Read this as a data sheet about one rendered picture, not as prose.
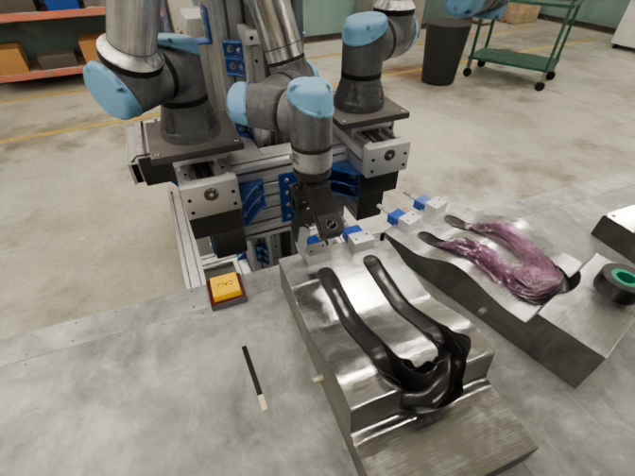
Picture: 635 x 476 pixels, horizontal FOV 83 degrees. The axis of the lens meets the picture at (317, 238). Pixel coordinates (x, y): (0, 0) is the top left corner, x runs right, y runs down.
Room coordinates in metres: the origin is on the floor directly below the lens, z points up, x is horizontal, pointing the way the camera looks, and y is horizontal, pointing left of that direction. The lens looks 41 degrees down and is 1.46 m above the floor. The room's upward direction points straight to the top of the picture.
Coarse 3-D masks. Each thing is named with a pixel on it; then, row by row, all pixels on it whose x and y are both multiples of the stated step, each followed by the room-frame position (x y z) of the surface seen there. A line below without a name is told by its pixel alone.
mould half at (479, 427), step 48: (384, 240) 0.63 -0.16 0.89; (288, 288) 0.50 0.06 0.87; (336, 336) 0.37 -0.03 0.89; (384, 336) 0.35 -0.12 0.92; (480, 336) 0.34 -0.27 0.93; (336, 384) 0.27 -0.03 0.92; (384, 384) 0.26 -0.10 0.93; (480, 384) 0.29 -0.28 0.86; (384, 432) 0.22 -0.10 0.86; (432, 432) 0.22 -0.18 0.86; (480, 432) 0.22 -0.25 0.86
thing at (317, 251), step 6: (312, 240) 0.62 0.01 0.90; (318, 240) 0.62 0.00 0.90; (306, 246) 0.58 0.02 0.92; (312, 246) 0.58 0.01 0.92; (318, 246) 0.58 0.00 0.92; (324, 246) 0.58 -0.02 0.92; (306, 252) 0.56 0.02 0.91; (312, 252) 0.56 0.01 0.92; (318, 252) 0.56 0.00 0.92; (324, 252) 0.56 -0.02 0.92; (330, 252) 0.57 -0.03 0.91; (306, 258) 0.56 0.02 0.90; (312, 258) 0.55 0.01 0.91; (318, 258) 0.56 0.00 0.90; (324, 258) 0.56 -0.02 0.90; (330, 258) 0.57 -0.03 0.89; (312, 264) 0.55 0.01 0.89
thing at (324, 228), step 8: (312, 184) 0.57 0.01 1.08; (320, 184) 0.58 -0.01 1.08; (328, 184) 0.58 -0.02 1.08; (312, 192) 0.56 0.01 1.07; (320, 192) 0.56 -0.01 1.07; (328, 192) 0.57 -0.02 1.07; (312, 200) 0.55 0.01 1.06; (320, 200) 0.55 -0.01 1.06; (328, 200) 0.55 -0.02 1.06; (312, 208) 0.54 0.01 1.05; (320, 208) 0.54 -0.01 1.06; (328, 208) 0.54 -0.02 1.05; (336, 208) 0.54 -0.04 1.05; (320, 216) 0.52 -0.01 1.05; (328, 216) 0.52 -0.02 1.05; (336, 216) 0.52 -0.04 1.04; (320, 224) 0.51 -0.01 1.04; (328, 224) 0.51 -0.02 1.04; (336, 224) 0.51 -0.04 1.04; (320, 232) 0.50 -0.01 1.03; (328, 232) 0.50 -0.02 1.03; (336, 232) 0.50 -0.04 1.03
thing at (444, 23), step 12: (432, 24) 4.45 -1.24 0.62; (444, 24) 4.45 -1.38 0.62; (456, 24) 4.45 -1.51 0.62; (468, 24) 4.45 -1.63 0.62; (432, 36) 4.41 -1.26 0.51; (444, 36) 4.32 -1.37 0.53; (456, 36) 4.31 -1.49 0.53; (432, 48) 4.40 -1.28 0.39; (444, 48) 4.32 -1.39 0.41; (456, 48) 4.33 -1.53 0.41; (432, 60) 4.39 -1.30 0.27; (444, 60) 4.32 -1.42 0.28; (456, 60) 4.36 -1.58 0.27; (432, 72) 4.38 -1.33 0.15; (444, 72) 4.33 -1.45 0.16; (432, 84) 4.37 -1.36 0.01; (444, 84) 4.35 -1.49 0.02
